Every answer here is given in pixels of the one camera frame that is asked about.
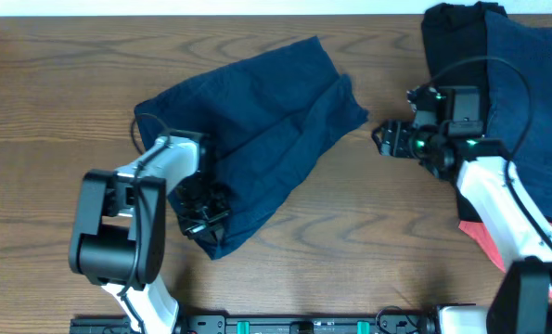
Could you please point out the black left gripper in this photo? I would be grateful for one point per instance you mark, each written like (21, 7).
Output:
(214, 229)

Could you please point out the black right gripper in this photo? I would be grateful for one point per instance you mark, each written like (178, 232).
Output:
(396, 134)

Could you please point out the navy blue shorts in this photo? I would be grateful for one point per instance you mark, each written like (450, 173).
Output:
(271, 118)

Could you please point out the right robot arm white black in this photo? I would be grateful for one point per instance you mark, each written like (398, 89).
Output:
(485, 177)

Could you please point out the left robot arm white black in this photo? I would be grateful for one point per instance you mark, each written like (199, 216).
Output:
(119, 233)

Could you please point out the black shirt with lettering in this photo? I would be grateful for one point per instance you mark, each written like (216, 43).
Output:
(455, 32)

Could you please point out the red garment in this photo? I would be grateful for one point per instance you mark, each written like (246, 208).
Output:
(479, 233)

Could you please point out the dark blue garment in pile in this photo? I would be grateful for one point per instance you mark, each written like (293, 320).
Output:
(520, 92)

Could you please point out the black mounting rail with clamps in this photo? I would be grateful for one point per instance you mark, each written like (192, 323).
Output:
(303, 325)

